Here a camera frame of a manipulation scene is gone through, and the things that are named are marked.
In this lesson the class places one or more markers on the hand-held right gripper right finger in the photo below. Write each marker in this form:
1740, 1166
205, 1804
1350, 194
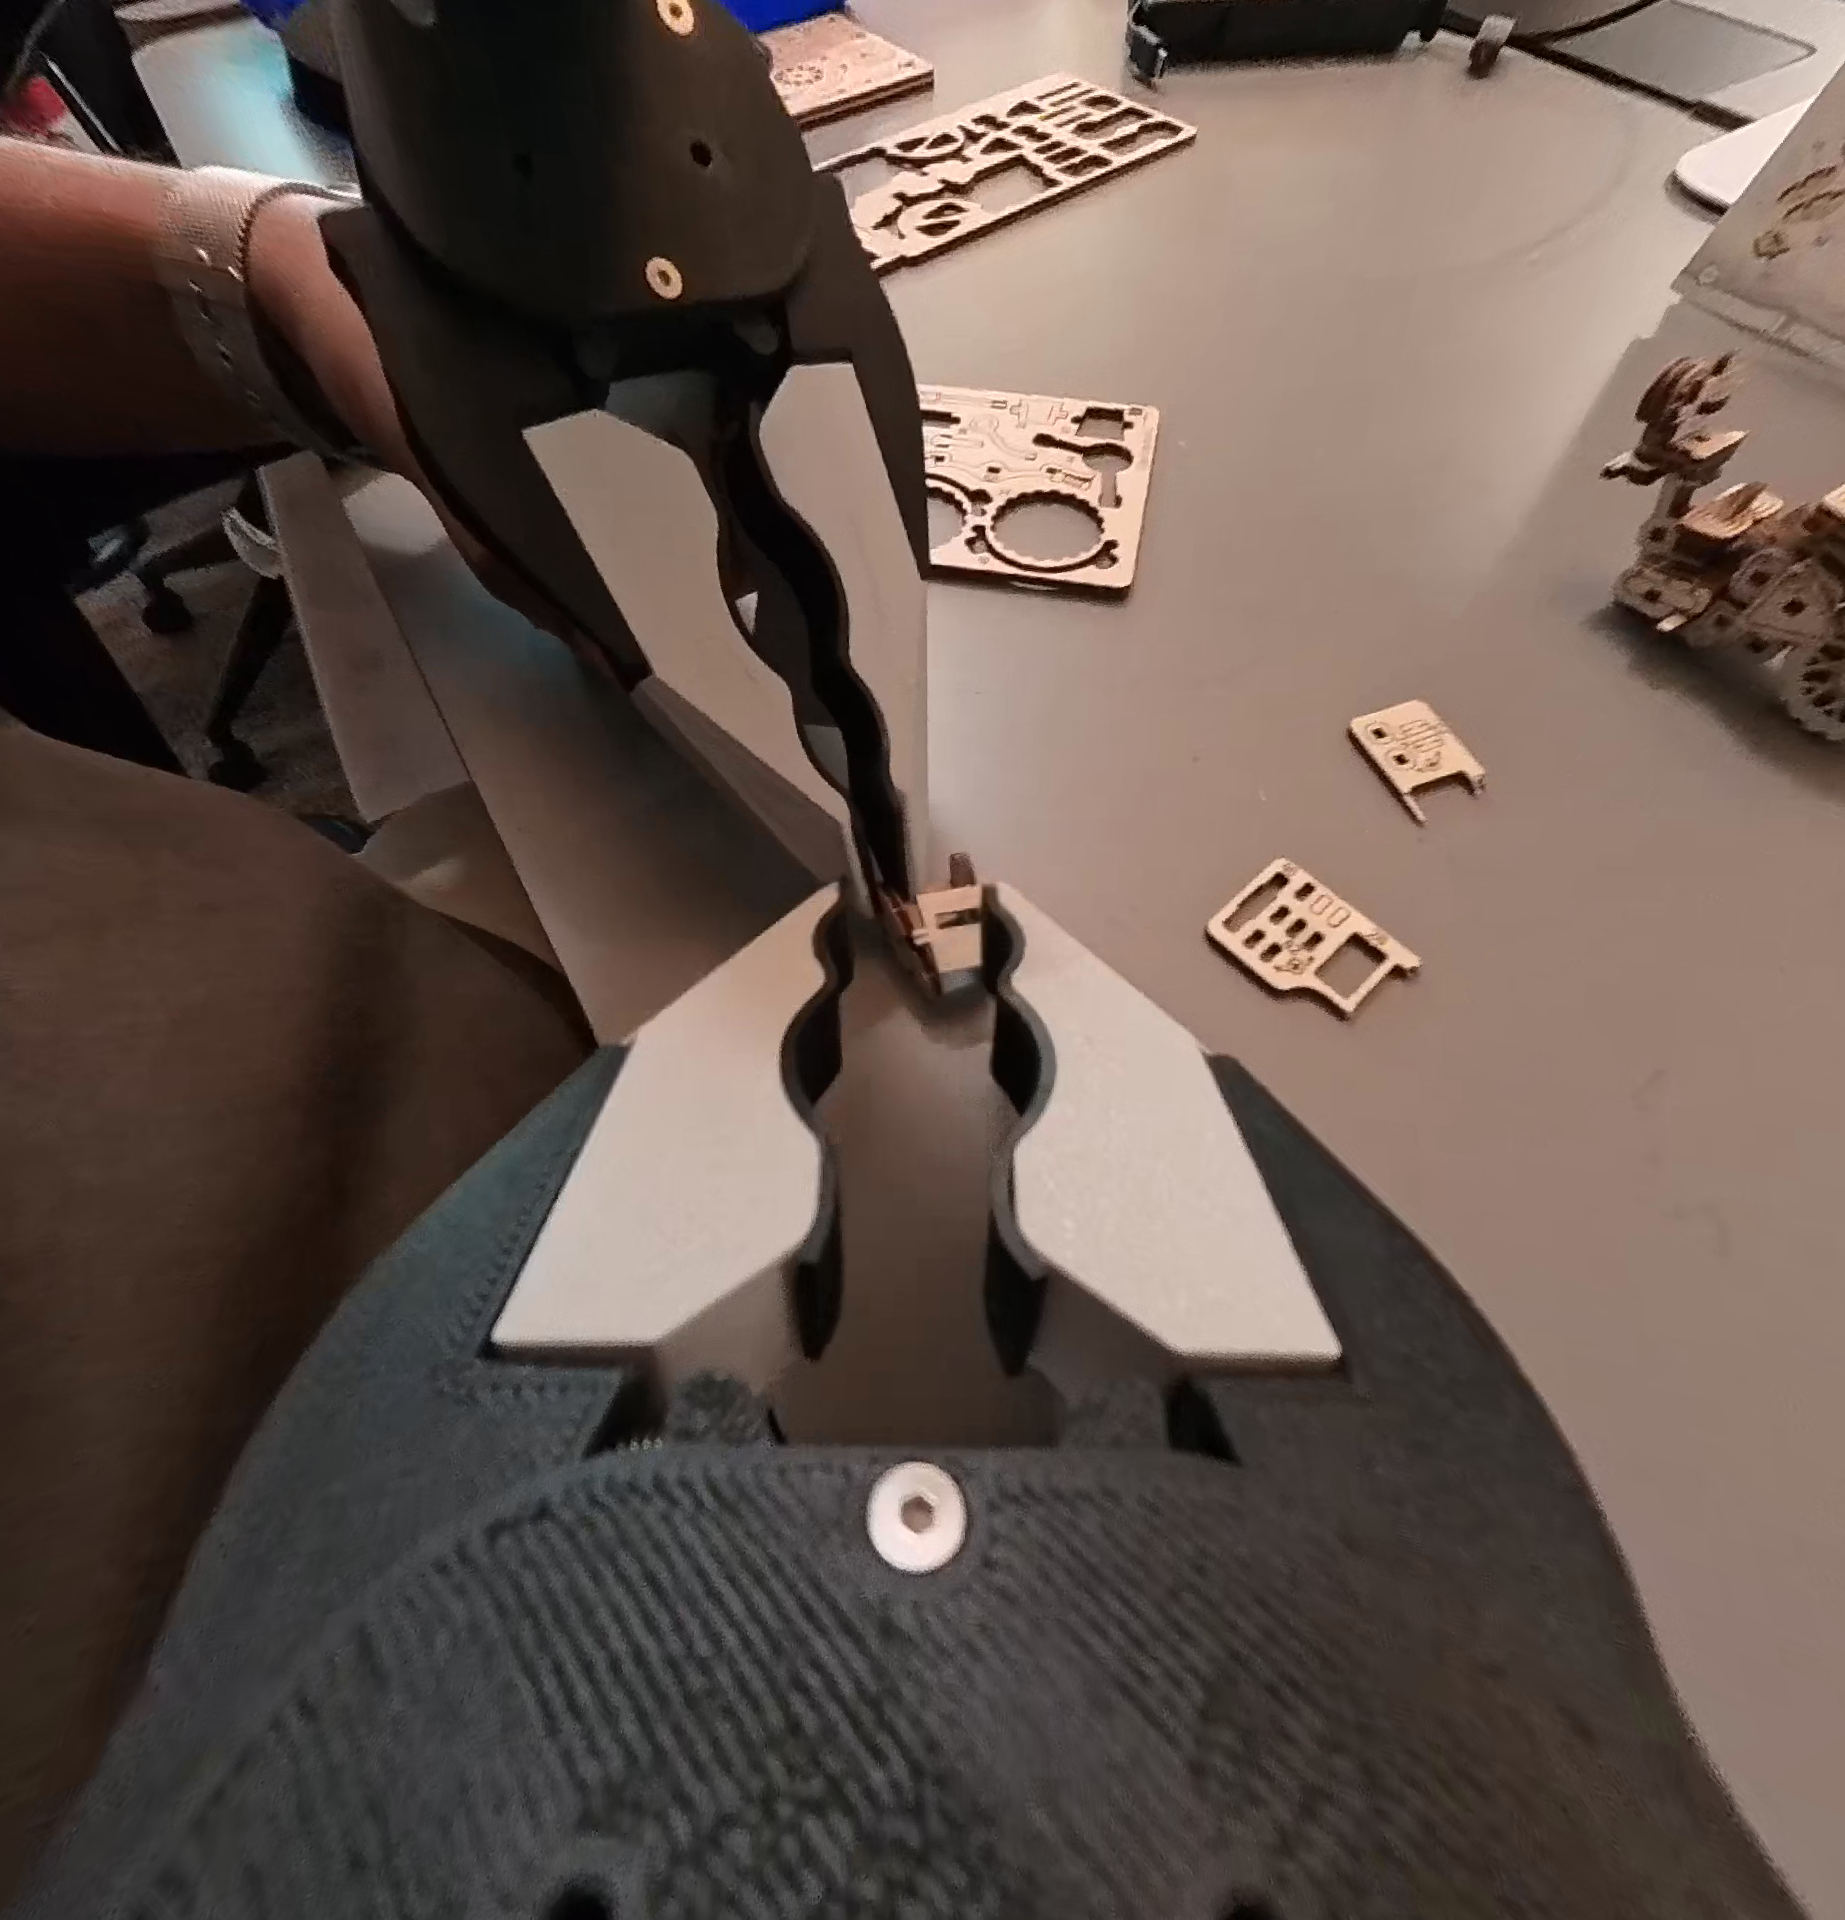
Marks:
1161, 1201

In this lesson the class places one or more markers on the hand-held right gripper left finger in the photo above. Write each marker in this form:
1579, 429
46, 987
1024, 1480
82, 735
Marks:
637, 1201

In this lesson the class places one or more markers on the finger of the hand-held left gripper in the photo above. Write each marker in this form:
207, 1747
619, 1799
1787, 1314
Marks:
876, 601
621, 525

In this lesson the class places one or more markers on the slotted wooden puzzle piece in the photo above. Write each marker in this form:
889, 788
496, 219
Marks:
954, 907

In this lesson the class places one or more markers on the small wooden puzzle assembly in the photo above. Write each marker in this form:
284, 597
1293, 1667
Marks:
906, 947

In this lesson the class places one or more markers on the person's left forearm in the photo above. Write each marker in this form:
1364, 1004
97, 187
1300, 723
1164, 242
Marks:
52, 300

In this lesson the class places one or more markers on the grey desk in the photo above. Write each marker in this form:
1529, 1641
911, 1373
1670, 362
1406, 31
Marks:
1387, 451

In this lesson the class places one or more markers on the person's left hand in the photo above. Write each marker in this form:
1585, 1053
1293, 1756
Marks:
315, 346

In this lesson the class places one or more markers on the blue box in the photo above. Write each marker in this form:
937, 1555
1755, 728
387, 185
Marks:
802, 16

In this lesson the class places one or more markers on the wooden puzzle sheet with gear holes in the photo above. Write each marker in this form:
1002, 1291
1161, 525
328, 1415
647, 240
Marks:
1116, 451

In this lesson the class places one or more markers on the small engraved wooden sheet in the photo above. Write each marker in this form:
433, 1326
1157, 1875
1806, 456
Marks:
847, 67

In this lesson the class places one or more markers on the wooden offcut with slot grid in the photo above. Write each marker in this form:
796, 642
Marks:
1305, 931

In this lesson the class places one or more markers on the silver mesh wristband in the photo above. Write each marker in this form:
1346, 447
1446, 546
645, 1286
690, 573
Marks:
217, 300

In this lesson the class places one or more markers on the black chair base with casters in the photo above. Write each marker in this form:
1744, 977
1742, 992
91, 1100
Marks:
186, 601

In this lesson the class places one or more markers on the person's brown clothing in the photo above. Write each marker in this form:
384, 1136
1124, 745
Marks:
186, 1201

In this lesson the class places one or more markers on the wooden offcut with square holes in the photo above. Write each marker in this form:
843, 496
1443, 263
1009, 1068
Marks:
1410, 750

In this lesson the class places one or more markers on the wooden puzzle sheet with cutouts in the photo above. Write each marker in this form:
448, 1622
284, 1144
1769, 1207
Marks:
1116, 136

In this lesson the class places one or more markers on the assembled wooden mechanical model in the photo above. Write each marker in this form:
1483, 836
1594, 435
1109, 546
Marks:
1761, 555

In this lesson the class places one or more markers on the white stand base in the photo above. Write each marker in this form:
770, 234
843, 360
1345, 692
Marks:
1731, 165

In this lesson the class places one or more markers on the printed instruction sheet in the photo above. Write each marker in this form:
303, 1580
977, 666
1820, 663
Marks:
1806, 225

